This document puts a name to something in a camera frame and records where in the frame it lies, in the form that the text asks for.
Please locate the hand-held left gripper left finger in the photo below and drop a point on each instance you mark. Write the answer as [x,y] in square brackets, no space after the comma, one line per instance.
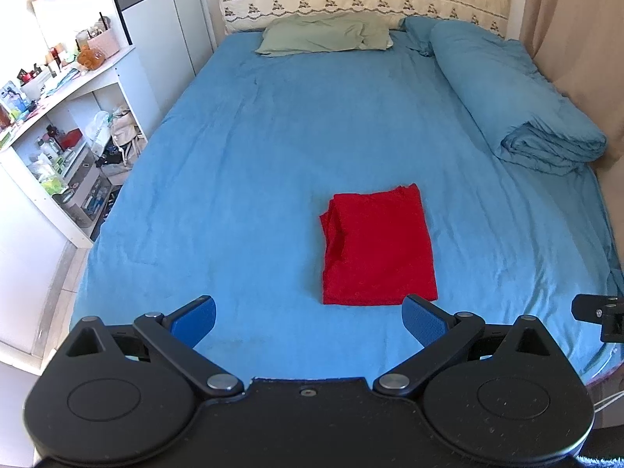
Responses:
[195,319]

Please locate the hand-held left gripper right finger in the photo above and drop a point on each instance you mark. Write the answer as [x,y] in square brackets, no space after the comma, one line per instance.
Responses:
[424,319]

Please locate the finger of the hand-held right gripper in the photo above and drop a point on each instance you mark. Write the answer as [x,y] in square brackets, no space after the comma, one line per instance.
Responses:
[609,309]

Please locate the red knit garment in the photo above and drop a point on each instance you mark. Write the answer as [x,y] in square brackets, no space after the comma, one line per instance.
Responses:
[380,248]

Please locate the light blue fluffy cloth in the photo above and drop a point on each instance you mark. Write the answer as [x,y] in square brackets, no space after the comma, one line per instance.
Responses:
[602,462]

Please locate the bed with blue sheet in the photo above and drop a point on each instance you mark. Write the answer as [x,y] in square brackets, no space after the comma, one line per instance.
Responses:
[253,165]

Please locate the green packet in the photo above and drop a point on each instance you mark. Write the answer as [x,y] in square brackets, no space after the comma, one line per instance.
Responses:
[53,185]

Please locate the beige tote bag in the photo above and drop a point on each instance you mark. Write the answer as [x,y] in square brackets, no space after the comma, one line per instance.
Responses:
[124,131]

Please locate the white plastic bag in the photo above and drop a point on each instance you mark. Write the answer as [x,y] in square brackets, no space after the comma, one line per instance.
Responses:
[96,126]

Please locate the red box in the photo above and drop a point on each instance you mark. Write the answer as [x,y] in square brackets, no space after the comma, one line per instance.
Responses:
[70,139]

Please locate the blue duvet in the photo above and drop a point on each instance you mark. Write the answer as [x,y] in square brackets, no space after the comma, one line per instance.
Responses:
[512,97]

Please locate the white shelf unit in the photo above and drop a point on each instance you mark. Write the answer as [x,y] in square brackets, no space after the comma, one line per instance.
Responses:
[58,107]

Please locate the brown plush toy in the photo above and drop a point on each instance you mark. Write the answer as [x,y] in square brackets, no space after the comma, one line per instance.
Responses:
[90,58]

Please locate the pink storage box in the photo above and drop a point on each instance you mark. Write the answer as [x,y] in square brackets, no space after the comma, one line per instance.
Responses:
[105,41]

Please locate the beige curtain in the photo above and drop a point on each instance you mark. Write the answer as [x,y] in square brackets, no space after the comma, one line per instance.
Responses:
[565,14]

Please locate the pale green pillow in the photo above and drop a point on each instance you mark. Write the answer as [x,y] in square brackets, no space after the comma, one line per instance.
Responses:
[321,34]

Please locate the white and grey wardrobe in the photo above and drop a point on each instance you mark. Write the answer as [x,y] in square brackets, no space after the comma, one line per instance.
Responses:
[161,14]

